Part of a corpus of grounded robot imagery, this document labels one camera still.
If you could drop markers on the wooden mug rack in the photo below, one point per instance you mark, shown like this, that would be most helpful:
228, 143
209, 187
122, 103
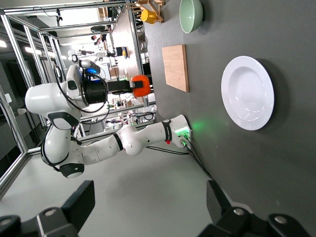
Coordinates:
153, 6

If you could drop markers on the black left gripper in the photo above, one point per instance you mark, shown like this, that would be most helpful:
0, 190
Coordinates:
118, 87

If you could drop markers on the light green bowl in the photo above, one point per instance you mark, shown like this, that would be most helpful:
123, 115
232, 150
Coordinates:
190, 14

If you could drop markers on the yellow mug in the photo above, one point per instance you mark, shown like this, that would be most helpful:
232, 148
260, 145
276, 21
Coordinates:
148, 16

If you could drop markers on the wooden cutting board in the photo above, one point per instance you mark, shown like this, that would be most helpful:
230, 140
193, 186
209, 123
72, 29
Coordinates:
176, 66

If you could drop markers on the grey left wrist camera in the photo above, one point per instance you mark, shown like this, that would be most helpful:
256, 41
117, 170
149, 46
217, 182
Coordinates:
90, 66

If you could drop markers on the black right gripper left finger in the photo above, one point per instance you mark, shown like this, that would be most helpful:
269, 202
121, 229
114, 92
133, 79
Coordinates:
79, 205

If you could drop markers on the orange fruit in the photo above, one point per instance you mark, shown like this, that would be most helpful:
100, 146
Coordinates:
142, 92

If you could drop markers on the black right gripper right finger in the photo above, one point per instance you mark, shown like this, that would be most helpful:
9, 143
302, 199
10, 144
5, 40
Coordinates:
222, 212

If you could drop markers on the white round plate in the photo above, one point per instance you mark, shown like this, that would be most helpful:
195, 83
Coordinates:
247, 93

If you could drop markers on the aluminium frame cage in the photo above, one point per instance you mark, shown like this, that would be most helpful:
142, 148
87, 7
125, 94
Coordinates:
12, 168

